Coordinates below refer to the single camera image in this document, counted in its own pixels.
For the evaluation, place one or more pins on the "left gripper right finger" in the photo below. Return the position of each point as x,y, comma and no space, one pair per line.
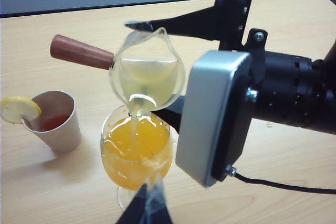
160,208

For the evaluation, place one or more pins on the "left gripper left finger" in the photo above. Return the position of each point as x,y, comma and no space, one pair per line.
135,208

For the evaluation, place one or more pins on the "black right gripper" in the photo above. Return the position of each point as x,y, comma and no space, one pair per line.
231,22

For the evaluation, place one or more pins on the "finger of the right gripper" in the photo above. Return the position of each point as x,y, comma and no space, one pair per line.
170,115

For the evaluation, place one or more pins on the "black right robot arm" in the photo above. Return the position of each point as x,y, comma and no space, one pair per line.
294,90

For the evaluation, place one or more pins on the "wine glass with orange juice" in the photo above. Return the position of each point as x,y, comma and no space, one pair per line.
136,140

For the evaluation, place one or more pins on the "beige paper cup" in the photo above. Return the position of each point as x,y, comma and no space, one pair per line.
57,132

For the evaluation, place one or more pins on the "yellow lemon slice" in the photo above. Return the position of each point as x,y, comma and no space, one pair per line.
18,108

